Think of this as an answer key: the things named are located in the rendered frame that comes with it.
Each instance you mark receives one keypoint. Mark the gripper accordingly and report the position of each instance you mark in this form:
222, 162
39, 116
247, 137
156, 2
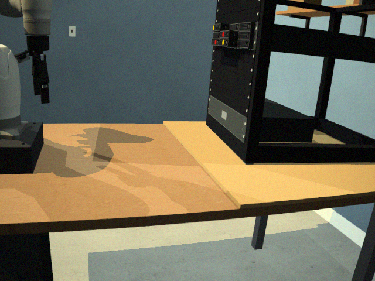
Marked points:
38, 44

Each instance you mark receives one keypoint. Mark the light brown flat board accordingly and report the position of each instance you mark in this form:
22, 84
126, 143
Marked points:
268, 184

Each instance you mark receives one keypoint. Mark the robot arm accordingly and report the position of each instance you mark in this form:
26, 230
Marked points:
36, 21

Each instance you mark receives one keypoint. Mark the black metal rack frame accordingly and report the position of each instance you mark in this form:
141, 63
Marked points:
238, 85

